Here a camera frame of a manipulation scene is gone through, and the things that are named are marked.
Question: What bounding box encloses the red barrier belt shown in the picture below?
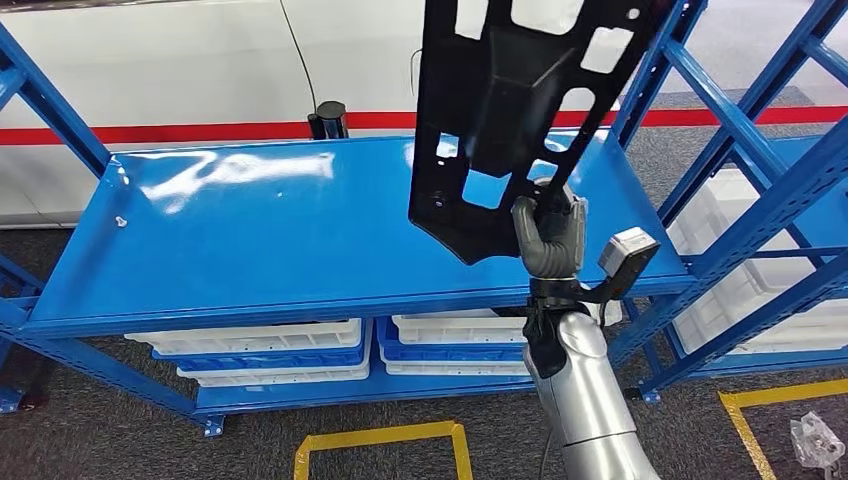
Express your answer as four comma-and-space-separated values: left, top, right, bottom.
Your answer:
0, 105, 848, 147

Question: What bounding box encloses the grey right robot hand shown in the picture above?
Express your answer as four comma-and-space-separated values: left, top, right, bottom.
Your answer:
511, 177, 590, 280

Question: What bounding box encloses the white car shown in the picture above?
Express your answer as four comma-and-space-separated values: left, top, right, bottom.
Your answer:
0, 0, 656, 230

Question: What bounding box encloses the blue metal shelf rack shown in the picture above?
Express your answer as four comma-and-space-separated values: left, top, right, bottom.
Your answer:
625, 0, 848, 405
0, 0, 848, 439
0, 248, 51, 416

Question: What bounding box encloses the large white plastic crate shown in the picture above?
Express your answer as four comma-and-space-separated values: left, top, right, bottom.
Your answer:
670, 264, 848, 358
666, 168, 848, 298

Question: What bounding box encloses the black plastic panel part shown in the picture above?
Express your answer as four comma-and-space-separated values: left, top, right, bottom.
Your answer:
407, 0, 685, 268

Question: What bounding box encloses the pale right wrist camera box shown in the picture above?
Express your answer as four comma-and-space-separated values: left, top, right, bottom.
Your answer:
598, 227, 658, 274

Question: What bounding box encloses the yellow floor tape outline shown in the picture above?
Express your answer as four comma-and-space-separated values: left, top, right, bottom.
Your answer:
718, 379, 848, 480

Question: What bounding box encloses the crumpled clear plastic bag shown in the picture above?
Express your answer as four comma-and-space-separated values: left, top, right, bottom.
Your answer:
790, 411, 848, 476

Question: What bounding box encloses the black barrier post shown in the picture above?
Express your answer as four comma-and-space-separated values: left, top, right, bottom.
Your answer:
307, 100, 350, 140

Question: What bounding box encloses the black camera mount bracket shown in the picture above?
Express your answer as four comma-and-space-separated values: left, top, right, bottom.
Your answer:
574, 246, 662, 307

